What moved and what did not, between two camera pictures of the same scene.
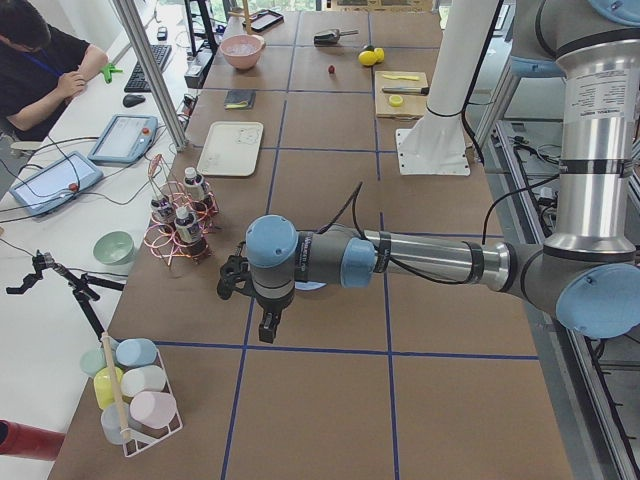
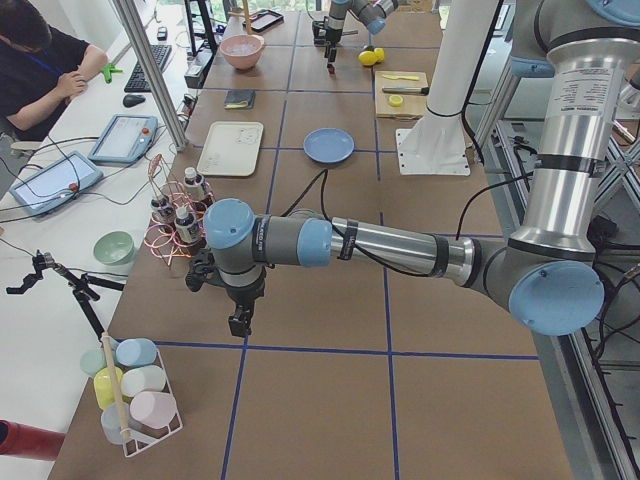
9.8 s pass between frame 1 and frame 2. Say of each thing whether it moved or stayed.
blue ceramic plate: moved
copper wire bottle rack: stayed
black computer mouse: stayed
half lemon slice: stayed
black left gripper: moved
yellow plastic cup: stayed
